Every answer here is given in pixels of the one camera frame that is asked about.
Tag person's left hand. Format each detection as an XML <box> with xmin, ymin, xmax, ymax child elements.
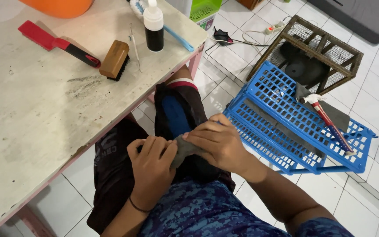
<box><xmin>127</xmin><ymin>135</ymin><xmax>178</xmax><ymax>211</ymax></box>

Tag person's right hand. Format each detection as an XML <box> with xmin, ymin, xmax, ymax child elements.
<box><xmin>182</xmin><ymin>113</ymin><xmax>253</xmax><ymax>181</ymax></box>

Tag grey abrasive cloth piece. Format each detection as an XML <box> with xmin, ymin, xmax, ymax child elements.
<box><xmin>170</xmin><ymin>134</ymin><xmax>207</xmax><ymax>170</ymax></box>

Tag black shoe with blue insole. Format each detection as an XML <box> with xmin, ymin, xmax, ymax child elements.
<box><xmin>153</xmin><ymin>83</ymin><xmax>223</xmax><ymax>184</ymax></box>

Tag person's dark shorts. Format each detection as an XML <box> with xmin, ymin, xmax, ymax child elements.
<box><xmin>86</xmin><ymin>78</ymin><xmax>237</xmax><ymax>235</ymax></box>

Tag black wristband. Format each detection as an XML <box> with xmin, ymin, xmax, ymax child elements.
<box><xmin>129</xmin><ymin>196</ymin><xmax>153</xmax><ymax>213</ymax></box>

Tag person's blue camouflage shirt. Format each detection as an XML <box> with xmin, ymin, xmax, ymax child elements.
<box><xmin>138</xmin><ymin>179</ymin><xmax>354</xmax><ymax>237</ymax></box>

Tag wooden brush with black bristles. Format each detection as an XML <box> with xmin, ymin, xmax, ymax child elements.
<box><xmin>99</xmin><ymin>40</ymin><xmax>131</xmax><ymax>82</ymax></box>

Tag thin metal pick tool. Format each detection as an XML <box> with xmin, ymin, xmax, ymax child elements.
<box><xmin>129</xmin><ymin>23</ymin><xmax>143</xmax><ymax>73</ymax></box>

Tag white bottle with black liquid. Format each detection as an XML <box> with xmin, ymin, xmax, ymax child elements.
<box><xmin>143</xmin><ymin>0</ymin><xmax>164</xmax><ymax>53</ymax></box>

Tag long grey sandpaper strip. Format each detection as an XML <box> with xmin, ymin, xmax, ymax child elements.
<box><xmin>243</xmin><ymin>98</ymin><xmax>327</xmax><ymax>159</ymax></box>

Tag blue plastic basket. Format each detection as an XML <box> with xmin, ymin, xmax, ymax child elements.
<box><xmin>223</xmin><ymin>60</ymin><xmax>379</xmax><ymax>176</ymax></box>

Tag green and white box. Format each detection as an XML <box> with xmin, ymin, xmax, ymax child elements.
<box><xmin>166</xmin><ymin>0</ymin><xmax>223</xmax><ymax>32</ymax></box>

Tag black round object in cage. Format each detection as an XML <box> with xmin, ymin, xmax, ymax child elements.
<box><xmin>279</xmin><ymin>41</ymin><xmax>331</xmax><ymax>88</ymax></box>

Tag white power strip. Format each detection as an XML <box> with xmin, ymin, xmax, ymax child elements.
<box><xmin>264</xmin><ymin>21</ymin><xmax>286</xmax><ymax>35</ymax></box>

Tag brown wooden furniture piece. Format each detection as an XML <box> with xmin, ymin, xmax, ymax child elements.
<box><xmin>236</xmin><ymin>0</ymin><xmax>264</xmax><ymax>11</ymax></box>

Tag orange plastic basin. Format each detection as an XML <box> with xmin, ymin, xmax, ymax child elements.
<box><xmin>18</xmin><ymin>0</ymin><xmax>95</xmax><ymax>19</ymax></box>

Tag grey sandpaper sheet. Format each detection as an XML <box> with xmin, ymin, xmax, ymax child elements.
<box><xmin>294</xmin><ymin>82</ymin><xmax>351</xmax><ymax>133</ymax></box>

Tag grey mattress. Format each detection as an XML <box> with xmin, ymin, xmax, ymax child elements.
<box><xmin>307</xmin><ymin>0</ymin><xmax>379</xmax><ymax>45</ymax></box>

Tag blue long-handled brush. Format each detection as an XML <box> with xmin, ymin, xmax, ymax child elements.
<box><xmin>127</xmin><ymin>0</ymin><xmax>195</xmax><ymax>53</ymax></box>

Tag black cable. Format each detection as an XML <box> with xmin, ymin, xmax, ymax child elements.
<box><xmin>205</xmin><ymin>36</ymin><xmax>277</xmax><ymax>52</ymax></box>

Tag white cable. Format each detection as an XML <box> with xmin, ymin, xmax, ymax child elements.
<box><xmin>241</xmin><ymin>16</ymin><xmax>292</xmax><ymax>57</ymax></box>

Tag red brush with black handle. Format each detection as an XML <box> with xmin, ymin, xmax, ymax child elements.
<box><xmin>18</xmin><ymin>20</ymin><xmax>101</xmax><ymax>69</ymax></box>

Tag hammer with red blue handle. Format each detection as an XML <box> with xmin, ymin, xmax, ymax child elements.
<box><xmin>299</xmin><ymin>93</ymin><xmax>358</xmax><ymax>156</ymax></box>

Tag wooden wire mesh cage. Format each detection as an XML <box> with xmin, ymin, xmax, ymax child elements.
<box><xmin>246</xmin><ymin>14</ymin><xmax>364</xmax><ymax>96</ymax></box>

